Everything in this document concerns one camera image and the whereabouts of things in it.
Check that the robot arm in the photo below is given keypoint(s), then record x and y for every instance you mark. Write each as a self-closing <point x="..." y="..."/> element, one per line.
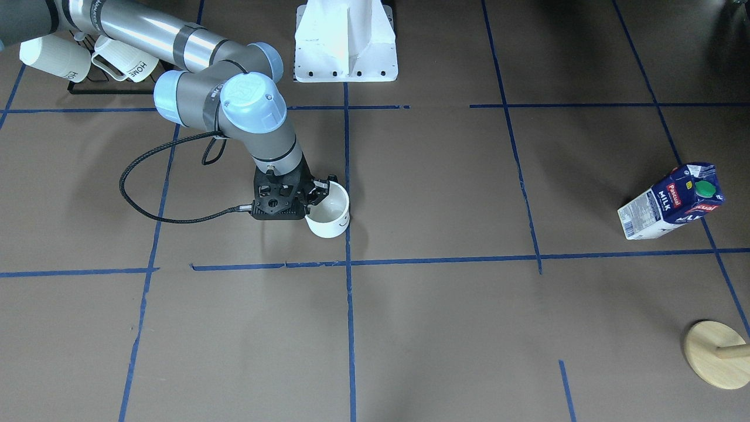
<point x="226" y="89"/>

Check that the white ribbed HOME mug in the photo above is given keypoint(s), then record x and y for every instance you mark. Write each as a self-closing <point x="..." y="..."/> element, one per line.
<point x="59" y="57"/>

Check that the white smiley face mug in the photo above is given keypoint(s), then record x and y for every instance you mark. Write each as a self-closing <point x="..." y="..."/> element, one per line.
<point x="330" y="218"/>

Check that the blue Pascual milk carton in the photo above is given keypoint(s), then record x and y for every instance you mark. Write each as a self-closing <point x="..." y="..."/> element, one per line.
<point x="686" y="194"/>

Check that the black wire mug rack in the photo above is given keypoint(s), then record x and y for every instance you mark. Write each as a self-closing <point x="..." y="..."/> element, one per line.
<point x="99" y="82"/>

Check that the wooden mug tree stand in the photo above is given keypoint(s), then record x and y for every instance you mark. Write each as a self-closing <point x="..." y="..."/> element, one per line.
<point x="717" y="354"/>

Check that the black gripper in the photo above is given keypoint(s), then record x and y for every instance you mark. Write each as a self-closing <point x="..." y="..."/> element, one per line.
<point x="320" y="187"/>

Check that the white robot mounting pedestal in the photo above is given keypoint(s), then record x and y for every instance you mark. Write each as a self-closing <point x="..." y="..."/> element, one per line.
<point x="345" y="41"/>

